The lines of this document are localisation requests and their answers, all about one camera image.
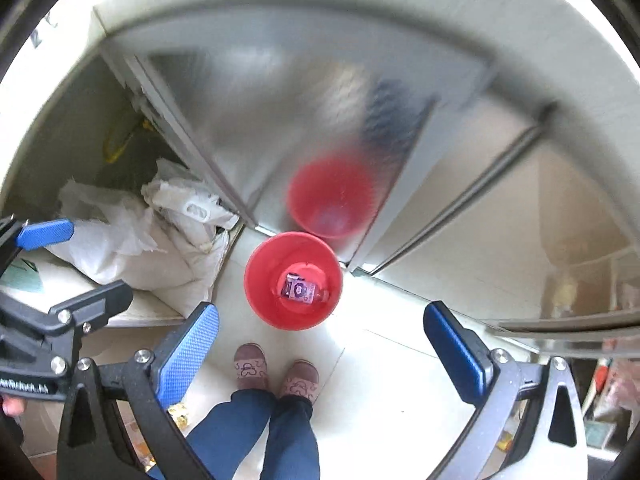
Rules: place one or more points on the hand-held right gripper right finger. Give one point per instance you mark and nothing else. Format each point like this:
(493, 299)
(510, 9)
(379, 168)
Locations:
(452, 355)

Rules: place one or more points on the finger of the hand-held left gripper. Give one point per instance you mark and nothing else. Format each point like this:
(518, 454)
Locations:
(100, 302)
(45, 232)

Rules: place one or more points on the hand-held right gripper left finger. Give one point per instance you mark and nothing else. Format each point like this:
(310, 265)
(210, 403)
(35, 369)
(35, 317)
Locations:
(187, 355)

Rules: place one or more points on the red plastic bin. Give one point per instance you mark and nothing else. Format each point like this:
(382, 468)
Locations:
(265, 305)

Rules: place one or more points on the purple snack wrapper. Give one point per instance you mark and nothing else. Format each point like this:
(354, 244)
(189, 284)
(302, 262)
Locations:
(299, 289)

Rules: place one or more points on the person's left hand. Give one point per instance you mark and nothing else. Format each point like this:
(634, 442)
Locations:
(11, 406)

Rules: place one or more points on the green white paper packet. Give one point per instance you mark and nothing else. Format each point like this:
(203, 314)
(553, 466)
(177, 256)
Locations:
(22, 275)

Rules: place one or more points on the white woven sack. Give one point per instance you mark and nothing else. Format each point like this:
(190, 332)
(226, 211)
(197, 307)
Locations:
(125, 260)

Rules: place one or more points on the yellow snack packet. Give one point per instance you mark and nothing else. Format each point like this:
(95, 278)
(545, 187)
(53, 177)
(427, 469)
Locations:
(177, 412)

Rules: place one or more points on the pink patterned slipper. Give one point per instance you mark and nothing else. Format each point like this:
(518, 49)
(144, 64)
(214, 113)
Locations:
(300, 380)
(250, 365)

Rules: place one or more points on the person's left leg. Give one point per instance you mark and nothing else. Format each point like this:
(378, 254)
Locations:
(220, 430)

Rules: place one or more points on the person's leg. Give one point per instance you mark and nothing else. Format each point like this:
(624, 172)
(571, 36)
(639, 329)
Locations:
(295, 440)
(220, 430)

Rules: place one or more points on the person's right leg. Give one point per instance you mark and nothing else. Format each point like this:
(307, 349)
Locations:
(295, 440)

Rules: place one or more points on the red plastic bag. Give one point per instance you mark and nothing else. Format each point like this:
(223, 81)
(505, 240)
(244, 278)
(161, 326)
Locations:
(620, 380)

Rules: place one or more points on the stainless steel refrigerator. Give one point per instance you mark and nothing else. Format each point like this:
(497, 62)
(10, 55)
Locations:
(250, 110)

